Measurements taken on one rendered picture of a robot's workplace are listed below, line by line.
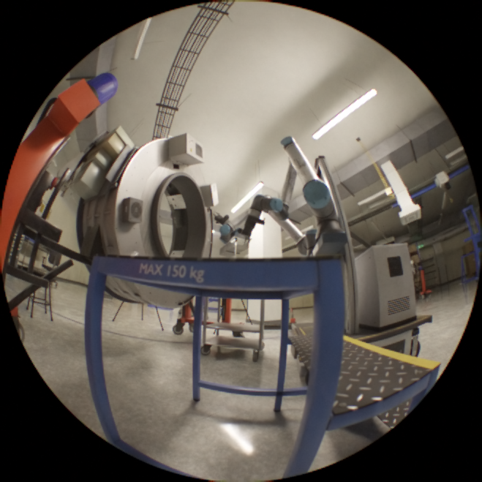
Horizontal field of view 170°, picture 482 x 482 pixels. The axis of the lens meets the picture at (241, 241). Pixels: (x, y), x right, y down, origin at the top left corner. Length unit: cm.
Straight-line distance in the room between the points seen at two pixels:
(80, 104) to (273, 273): 58
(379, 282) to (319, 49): 374
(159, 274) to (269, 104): 383
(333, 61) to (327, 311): 396
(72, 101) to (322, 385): 70
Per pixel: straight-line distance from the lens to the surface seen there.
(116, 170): 98
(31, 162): 54
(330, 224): 100
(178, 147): 129
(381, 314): 109
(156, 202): 106
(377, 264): 109
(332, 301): 18
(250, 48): 365
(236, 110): 395
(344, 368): 38
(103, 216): 97
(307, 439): 27
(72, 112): 53
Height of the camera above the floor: 55
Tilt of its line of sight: 22 degrees up
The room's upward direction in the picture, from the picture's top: 3 degrees clockwise
